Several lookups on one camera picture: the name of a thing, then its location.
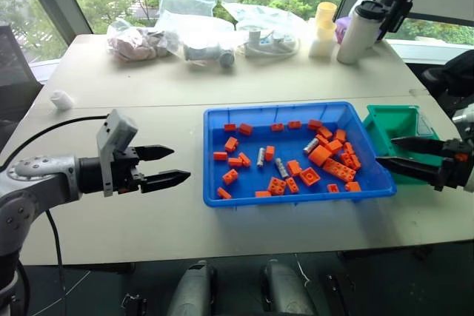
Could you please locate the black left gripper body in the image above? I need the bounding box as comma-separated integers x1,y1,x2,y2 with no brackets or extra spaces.
111,147,147,195

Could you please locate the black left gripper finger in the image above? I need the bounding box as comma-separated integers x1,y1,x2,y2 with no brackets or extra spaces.
134,144,176,163
140,169,192,195

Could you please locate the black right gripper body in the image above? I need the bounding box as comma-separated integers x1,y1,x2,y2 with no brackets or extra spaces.
432,138,469,192

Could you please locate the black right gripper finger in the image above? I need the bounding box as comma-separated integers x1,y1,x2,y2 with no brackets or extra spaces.
390,136,446,156
375,156,442,186

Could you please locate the green plastic bin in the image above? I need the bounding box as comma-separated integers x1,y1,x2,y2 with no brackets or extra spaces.
361,104,445,186

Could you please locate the orange 2x4 toy brick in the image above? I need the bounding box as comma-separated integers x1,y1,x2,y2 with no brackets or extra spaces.
321,157,358,184

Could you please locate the blue plastic tray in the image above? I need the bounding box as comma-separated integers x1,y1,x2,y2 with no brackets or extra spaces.
202,101,398,208

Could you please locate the orange plastic building brick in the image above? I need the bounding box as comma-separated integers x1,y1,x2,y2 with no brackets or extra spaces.
307,144,333,168

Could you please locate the small white cylinder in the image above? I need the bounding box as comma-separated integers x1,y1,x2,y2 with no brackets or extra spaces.
50,90,74,111

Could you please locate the upside-down orange 2x2 toy brick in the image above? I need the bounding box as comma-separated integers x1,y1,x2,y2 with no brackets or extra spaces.
298,167,321,187

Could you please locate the clear bag with pink items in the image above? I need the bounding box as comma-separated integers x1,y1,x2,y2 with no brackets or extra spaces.
106,17,179,62

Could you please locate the dark rounded grey shape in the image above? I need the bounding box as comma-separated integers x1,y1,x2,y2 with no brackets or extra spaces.
260,258,316,316
165,259,218,316

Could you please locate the clear bag with grey parts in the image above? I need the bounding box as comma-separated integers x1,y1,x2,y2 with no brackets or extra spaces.
154,10,237,70

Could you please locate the white tumbler with black lid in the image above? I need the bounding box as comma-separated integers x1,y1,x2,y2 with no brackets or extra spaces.
336,0,387,65

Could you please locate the purple plastic item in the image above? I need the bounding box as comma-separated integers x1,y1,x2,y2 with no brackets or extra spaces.
334,16,353,46

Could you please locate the black office chair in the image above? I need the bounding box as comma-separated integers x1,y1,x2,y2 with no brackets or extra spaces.
0,22,44,156

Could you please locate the yellow plastic cup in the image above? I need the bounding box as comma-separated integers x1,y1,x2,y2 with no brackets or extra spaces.
314,1,338,31

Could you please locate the clear bag with white device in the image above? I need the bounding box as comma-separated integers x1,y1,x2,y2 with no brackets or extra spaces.
221,2,301,60

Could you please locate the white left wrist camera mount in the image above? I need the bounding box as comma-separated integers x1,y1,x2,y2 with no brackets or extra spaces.
96,108,139,198

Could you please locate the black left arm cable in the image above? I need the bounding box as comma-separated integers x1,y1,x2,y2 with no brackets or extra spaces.
0,115,109,316

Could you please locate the small black bracket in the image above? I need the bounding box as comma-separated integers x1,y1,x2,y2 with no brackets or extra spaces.
324,273,351,316
121,292,148,316

